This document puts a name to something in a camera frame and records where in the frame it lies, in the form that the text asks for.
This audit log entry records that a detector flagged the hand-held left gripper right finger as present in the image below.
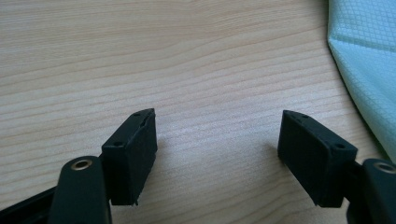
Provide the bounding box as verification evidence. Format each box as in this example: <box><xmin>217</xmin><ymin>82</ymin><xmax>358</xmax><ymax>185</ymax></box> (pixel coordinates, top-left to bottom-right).
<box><xmin>276</xmin><ymin>109</ymin><xmax>359</xmax><ymax>209</ymax></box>

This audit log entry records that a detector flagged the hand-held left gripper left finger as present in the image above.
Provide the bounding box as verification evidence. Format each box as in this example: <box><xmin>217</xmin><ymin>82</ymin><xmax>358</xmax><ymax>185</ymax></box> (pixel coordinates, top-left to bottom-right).
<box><xmin>101</xmin><ymin>107</ymin><xmax>159</xmax><ymax>207</ymax></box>

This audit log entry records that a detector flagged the light blue checked cloth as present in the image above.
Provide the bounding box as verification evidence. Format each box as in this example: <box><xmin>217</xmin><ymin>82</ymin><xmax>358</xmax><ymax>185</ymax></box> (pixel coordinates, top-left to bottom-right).
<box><xmin>327</xmin><ymin>0</ymin><xmax>396</xmax><ymax>162</ymax></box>

